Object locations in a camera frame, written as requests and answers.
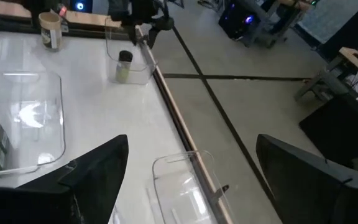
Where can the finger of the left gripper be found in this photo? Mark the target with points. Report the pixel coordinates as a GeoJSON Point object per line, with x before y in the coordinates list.
{"type": "Point", "coordinates": [134, 34]}
{"type": "Point", "coordinates": [152, 37]}

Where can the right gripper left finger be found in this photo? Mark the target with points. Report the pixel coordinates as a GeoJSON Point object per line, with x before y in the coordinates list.
{"type": "Point", "coordinates": [82, 193]}

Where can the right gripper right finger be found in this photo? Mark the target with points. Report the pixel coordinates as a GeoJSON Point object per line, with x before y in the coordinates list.
{"type": "Point", "coordinates": [315, 199]}

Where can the black lid spice jar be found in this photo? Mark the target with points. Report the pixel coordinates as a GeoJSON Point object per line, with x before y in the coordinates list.
{"type": "Point", "coordinates": [123, 70]}

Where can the tan lid spice jar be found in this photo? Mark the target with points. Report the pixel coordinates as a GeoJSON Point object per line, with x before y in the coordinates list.
{"type": "Point", "coordinates": [51, 34]}

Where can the black box blue light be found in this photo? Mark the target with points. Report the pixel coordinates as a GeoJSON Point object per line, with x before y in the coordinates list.
{"type": "Point", "coordinates": [79, 9]}

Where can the black floor object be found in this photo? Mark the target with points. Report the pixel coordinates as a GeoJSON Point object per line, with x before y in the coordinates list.
{"type": "Point", "coordinates": [337, 133]}

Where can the black computer cart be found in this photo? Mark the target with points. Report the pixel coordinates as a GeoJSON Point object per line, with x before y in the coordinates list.
{"type": "Point", "coordinates": [238, 18]}

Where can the grey metal stand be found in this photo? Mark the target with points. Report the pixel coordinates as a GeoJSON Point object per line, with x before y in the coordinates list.
{"type": "Point", "coordinates": [322, 79]}

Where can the wooden desk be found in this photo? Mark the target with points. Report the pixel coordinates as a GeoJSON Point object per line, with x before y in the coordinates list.
{"type": "Point", "coordinates": [350, 54]}

